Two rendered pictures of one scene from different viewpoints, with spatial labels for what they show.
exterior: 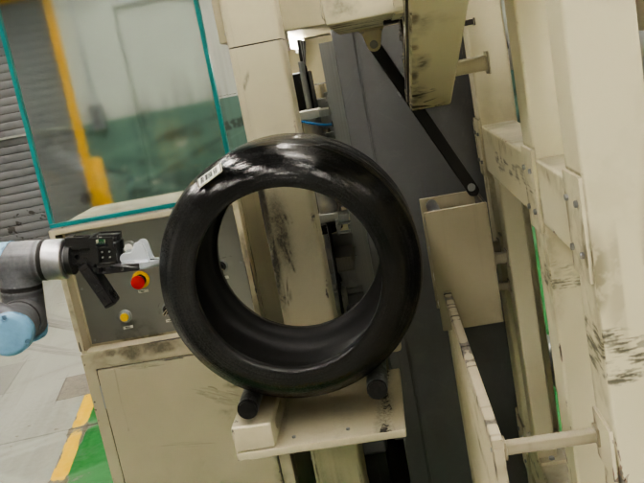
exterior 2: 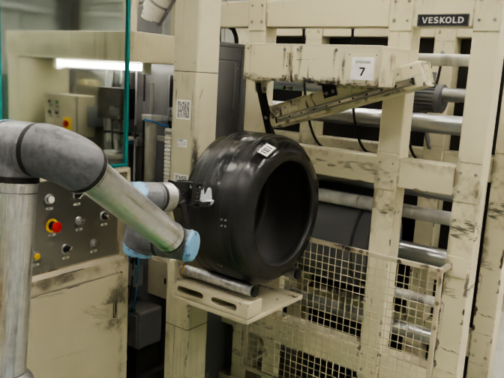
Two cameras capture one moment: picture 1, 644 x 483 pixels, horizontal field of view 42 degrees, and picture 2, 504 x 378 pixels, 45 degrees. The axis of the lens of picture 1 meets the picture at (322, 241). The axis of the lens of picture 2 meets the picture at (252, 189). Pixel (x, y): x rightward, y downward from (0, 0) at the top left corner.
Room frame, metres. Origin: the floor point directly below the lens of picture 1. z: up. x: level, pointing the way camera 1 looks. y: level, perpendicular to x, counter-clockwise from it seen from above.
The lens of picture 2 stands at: (0.64, 2.01, 1.65)
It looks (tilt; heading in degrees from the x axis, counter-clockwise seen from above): 10 degrees down; 301
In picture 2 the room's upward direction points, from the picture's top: 3 degrees clockwise
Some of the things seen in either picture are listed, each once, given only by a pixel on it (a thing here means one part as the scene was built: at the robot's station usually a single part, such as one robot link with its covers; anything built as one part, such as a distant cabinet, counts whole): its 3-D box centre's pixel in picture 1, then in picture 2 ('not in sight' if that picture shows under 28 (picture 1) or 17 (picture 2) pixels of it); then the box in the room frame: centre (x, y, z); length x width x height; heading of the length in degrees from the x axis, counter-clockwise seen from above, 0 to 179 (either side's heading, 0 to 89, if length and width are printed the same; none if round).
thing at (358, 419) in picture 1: (324, 410); (239, 296); (1.85, 0.07, 0.80); 0.37 x 0.36 x 0.02; 85
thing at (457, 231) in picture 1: (460, 258); not in sight; (2.04, -0.33, 1.05); 0.20 x 0.15 x 0.30; 175
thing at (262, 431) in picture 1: (263, 403); (216, 295); (1.86, 0.21, 0.83); 0.36 x 0.09 x 0.06; 175
